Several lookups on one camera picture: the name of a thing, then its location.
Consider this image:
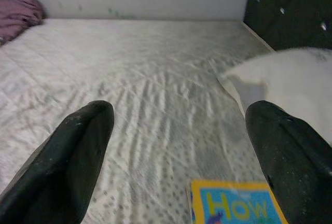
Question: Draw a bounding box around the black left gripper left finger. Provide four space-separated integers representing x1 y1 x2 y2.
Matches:
0 101 115 224

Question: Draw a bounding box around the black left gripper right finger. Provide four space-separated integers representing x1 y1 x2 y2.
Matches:
245 100 332 224

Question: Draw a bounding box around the yellow blue children's book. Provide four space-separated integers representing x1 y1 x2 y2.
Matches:
190 179 288 224

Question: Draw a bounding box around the white pillow green leaf print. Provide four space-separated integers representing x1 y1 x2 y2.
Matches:
215 47 332 147

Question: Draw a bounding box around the white quilted mattress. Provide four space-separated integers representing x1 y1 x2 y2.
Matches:
0 18 288 224

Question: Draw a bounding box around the purple cartoon print blanket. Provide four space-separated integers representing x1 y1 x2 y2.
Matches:
0 0 46 45

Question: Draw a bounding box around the dark tufted studded headboard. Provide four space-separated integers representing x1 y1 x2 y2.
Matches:
243 0 332 56

